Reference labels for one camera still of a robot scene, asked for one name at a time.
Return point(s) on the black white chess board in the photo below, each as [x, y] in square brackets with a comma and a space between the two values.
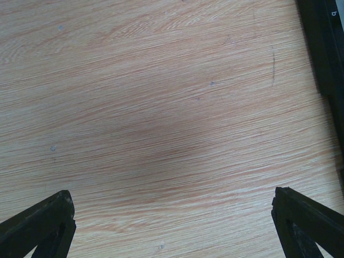
[322, 23]

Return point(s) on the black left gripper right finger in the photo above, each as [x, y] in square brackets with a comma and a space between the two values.
[303, 225]

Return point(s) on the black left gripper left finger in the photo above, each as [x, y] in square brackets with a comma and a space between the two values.
[47, 228]

